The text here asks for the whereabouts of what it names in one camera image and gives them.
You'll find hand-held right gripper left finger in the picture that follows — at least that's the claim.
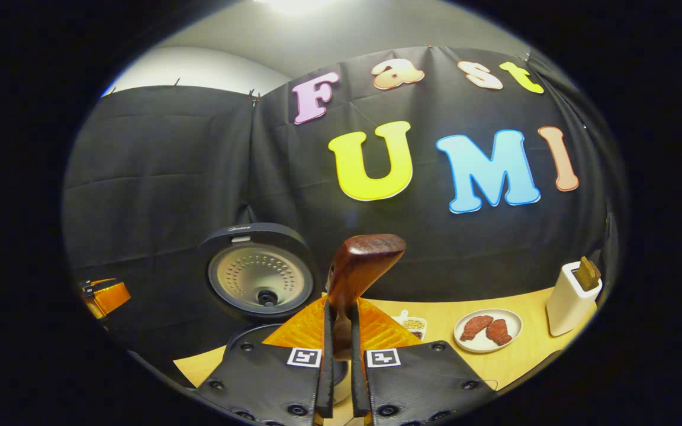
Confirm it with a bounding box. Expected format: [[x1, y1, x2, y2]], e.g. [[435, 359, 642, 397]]
[[194, 296, 336, 426]]

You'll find brown wooden spoon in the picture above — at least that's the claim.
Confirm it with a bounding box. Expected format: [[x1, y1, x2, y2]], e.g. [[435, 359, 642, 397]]
[[324, 234, 407, 362]]

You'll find white round plate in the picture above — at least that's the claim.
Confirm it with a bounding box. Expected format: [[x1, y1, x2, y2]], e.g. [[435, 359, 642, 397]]
[[453, 308, 523, 354]]

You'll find white toaster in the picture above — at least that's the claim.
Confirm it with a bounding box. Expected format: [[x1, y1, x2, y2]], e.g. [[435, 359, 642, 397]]
[[545, 261, 603, 337]]

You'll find white divided grain dish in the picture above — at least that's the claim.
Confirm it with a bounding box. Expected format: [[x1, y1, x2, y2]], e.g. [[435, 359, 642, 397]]
[[391, 309, 428, 341]]

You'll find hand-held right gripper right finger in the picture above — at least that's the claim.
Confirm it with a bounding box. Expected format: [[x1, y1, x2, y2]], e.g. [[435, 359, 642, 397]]
[[350, 296, 498, 426]]

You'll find red meat piece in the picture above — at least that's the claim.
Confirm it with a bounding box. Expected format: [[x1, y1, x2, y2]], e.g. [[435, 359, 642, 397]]
[[460, 315, 494, 342], [486, 319, 513, 346]]

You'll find black silver rice cooker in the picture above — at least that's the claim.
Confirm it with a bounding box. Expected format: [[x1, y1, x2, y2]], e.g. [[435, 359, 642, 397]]
[[198, 222, 350, 406]]

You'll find brown toast slice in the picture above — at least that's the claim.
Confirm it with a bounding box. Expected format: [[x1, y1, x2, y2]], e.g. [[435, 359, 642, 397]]
[[573, 256, 602, 291]]

